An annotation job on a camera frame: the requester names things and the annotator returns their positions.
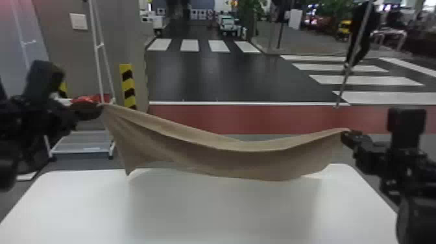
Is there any white frame stand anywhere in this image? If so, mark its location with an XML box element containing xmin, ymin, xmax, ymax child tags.
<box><xmin>43</xmin><ymin>0</ymin><xmax>117</xmax><ymax>161</ymax></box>

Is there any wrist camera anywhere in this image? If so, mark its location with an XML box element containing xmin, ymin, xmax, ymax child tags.
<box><xmin>23</xmin><ymin>60</ymin><xmax>66</xmax><ymax>103</ymax></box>
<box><xmin>387</xmin><ymin>108</ymin><xmax>428</xmax><ymax>149</ymax></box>

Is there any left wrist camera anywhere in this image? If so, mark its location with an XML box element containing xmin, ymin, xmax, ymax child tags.
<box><xmin>23</xmin><ymin>60</ymin><xmax>66</xmax><ymax>103</ymax></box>

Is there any yellow black striped post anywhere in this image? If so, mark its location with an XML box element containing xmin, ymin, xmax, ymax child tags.
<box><xmin>119</xmin><ymin>63</ymin><xmax>138</xmax><ymax>111</ymax></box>

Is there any beige towel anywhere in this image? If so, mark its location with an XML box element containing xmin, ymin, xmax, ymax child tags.
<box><xmin>100</xmin><ymin>103</ymin><xmax>351</xmax><ymax>182</ymax></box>

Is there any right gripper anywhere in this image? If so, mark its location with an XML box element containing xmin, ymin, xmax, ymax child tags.
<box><xmin>340</xmin><ymin>130</ymin><xmax>393</xmax><ymax>177</ymax></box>

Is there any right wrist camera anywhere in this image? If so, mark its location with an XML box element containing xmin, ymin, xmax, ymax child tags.
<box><xmin>387</xmin><ymin>108</ymin><xmax>428</xmax><ymax>149</ymax></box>

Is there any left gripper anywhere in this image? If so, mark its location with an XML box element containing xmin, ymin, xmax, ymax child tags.
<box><xmin>43</xmin><ymin>97</ymin><xmax>104</xmax><ymax>141</ymax></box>

